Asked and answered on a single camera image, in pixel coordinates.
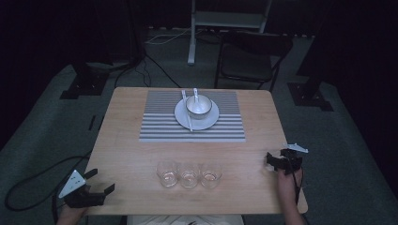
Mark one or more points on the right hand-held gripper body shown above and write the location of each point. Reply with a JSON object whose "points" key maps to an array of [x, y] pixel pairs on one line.
{"points": [[289, 160]]}

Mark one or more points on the white bowl with dark rim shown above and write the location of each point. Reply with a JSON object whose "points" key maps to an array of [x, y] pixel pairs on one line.
{"points": [[200, 108]]}

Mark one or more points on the person's right hand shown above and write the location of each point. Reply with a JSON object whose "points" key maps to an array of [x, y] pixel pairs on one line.
{"points": [[288, 184]]}

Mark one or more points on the black stand with base plate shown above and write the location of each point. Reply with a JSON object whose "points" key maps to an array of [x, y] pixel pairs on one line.
{"points": [[308, 95], [84, 82]]}

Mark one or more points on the person's light clothing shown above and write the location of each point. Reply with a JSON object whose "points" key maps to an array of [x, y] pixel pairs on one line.
{"points": [[184, 220]]}

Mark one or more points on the person's left hand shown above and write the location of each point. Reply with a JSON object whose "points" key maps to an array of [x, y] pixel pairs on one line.
{"points": [[70, 215]]}

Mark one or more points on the black folding chair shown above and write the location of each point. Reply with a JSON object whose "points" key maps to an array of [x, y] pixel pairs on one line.
{"points": [[247, 62]]}

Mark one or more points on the clear drinking glass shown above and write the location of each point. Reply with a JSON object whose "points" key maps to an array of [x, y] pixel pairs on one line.
{"points": [[168, 176], [189, 178], [210, 178]]}

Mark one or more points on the white metal stand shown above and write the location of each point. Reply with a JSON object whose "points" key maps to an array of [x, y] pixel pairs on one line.
{"points": [[225, 18]]}

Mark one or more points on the white plate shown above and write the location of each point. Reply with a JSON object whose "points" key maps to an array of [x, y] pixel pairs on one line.
{"points": [[203, 123]]}

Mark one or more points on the small black floor strip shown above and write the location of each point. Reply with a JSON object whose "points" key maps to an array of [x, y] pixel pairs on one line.
{"points": [[91, 122]]}

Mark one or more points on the white chopstick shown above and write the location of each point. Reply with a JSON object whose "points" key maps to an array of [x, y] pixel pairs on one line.
{"points": [[186, 109], [188, 117]]}

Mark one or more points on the grey striped placemat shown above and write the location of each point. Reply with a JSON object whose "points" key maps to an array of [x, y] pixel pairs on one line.
{"points": [[159, 125]]}

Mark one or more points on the white ceramic spoon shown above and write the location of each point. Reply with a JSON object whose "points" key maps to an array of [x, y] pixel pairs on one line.
{"points": [[196, 98]]}

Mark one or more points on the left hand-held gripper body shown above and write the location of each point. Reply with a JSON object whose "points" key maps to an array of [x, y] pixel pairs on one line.
{"points": [[82, 197]]}

